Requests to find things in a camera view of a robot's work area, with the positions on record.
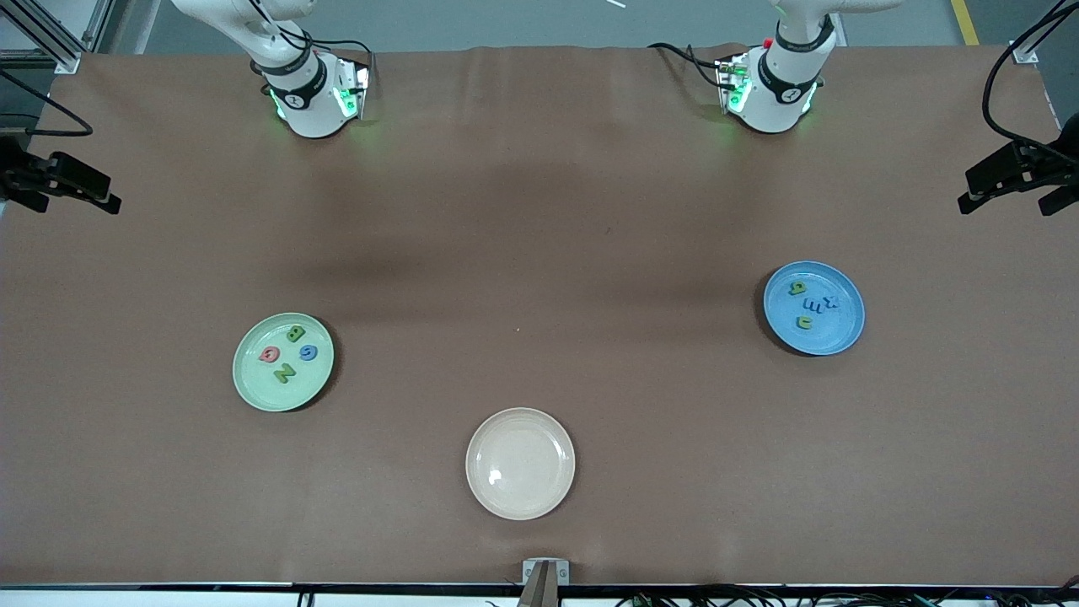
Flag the blue plate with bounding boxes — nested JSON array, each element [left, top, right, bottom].
[[763, 261, 867, 357]]

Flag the mint green plate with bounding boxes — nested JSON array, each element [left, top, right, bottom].
[[232, 313, 336, 413]]

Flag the brown table cover sheet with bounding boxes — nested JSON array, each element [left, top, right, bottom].
[[0, 44, 1079, 587]]

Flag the beige plate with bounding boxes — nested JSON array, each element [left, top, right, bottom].
[[465, 407, 577, 521]]

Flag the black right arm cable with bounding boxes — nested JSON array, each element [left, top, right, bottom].
[[0, 72, 94, 137]]

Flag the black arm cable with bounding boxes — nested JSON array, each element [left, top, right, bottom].
[[0, 72, 94, 137], [982, 0, 1079, 157]]

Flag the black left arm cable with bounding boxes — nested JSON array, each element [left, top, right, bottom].
[[982, 0, 1079, 157]]

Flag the aluminium frame post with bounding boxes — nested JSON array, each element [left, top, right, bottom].
[[0, 0, 115, 75], [1007, 0, 1079, 65]]

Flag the black base cable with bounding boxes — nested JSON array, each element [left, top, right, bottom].
[[308, 30, 376, 77], [647, 42, 726, 89]]

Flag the white table edge rail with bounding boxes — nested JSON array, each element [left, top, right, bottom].
[[0, 582, 1079, 607]]

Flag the tangled black cables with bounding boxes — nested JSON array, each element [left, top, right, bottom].
[[615, 584, 1079, 607]]

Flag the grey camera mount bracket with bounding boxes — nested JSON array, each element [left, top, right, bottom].
[[516, 558, 571, 607]]

